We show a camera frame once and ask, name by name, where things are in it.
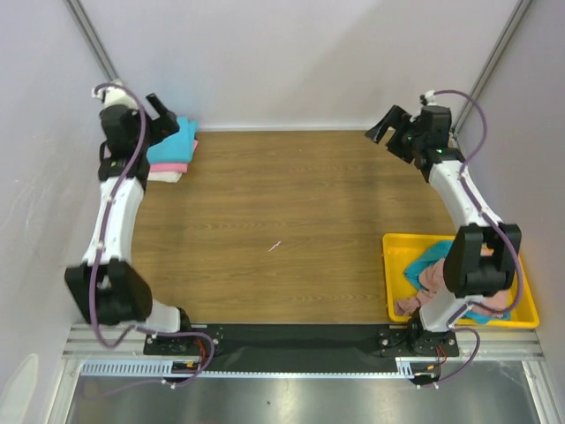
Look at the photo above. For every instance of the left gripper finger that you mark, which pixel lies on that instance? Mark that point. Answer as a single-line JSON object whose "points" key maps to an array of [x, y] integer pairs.
{"points": [[163, 127], [157, 105]]}

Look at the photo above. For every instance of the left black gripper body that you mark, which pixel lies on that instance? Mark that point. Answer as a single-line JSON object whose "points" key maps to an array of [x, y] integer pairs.
{"points": [[149, 129]]}

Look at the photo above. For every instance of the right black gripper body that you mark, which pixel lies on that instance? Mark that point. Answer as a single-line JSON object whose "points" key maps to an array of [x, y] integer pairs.
{"points": [[398, 138]]}

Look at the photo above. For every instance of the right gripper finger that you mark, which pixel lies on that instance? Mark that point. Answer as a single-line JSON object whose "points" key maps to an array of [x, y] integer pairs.
{"points": [[396, 118], [400, 145]]}

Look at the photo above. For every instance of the turquoise t shirt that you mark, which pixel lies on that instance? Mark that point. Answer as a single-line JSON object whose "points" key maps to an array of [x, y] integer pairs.
{"points": [[188, 129], [426, 260]]}

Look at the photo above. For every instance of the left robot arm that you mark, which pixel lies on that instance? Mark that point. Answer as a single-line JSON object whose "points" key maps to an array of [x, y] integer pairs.
{"points": [[105, 286]]}

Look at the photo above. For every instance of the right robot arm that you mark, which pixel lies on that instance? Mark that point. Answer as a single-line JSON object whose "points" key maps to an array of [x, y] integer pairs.
{"points": [[483, 259]]}

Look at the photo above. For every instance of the folded pink t shirt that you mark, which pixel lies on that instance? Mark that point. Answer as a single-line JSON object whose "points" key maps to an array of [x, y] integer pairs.
{"points": [[172, 168]]}

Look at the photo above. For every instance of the folded white t shirt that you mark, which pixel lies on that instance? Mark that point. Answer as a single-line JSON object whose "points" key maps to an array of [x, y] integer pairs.
{"points": [[165, 176]]}

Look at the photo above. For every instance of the yellow plastic bin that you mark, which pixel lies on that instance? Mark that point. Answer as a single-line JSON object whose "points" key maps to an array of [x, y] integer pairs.
{"points": [[400, 250]]}

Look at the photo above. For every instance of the dusty pink t shirt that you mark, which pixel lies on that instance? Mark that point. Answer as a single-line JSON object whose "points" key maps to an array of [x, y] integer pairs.
{"points": [[424, 291]]}

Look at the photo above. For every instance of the small pink thread scrap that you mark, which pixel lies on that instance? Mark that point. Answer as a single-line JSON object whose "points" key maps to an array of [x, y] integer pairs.
{"points": [[274, 246]]}

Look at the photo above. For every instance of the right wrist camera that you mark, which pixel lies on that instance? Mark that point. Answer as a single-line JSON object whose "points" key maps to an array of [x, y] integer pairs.
{"points": [[427, 99]]}

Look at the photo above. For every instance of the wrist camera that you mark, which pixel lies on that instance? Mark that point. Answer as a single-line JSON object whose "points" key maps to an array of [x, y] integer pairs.
{"points": [[427, 99], [110, 96]]}

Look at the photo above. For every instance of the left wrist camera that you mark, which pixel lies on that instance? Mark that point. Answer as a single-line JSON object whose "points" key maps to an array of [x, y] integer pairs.
{"points": [[110, 96]]}

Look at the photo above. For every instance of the left aluminium frame post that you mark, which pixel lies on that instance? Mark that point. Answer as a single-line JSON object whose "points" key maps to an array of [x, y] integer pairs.
{"points": [[93, 40]]}

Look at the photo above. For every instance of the aluminium frame post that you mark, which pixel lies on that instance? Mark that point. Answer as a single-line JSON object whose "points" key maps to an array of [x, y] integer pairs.
{"points": [[506, 36], [93, 40]]}

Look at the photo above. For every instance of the right aluminium frame post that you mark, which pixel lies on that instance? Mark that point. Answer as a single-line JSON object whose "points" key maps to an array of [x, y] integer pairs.
{"points": [[506, 36]]}

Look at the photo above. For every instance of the white cable duct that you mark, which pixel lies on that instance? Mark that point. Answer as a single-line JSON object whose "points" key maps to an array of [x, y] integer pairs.
{"points": [[370, 367]]}

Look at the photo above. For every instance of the aluminium front rail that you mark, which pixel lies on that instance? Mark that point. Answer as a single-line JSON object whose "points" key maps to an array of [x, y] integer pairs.
{"points": [[495, 343]]}

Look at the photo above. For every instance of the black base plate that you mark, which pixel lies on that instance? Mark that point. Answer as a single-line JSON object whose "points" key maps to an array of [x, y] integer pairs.
{"points": [[424, 345]]}

